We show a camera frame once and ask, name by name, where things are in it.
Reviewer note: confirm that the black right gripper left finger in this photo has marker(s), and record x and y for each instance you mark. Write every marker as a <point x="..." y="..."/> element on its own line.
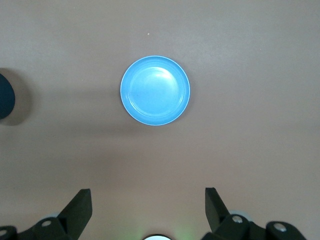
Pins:
<point x="75" y="215"/>

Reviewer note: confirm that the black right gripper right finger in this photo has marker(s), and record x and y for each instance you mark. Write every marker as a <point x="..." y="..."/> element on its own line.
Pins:
<point x="217" y="215"/>

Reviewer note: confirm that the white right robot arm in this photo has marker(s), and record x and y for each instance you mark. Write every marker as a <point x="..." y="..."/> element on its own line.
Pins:
<point x="157" y="238"/>

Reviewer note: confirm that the brown table cover sheet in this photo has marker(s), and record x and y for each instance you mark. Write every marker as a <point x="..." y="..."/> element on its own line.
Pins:
<point x="225" y="140"/>

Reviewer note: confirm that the blue round plate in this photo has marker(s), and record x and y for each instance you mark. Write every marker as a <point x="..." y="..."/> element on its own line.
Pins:
<point x="155" y="90"/>

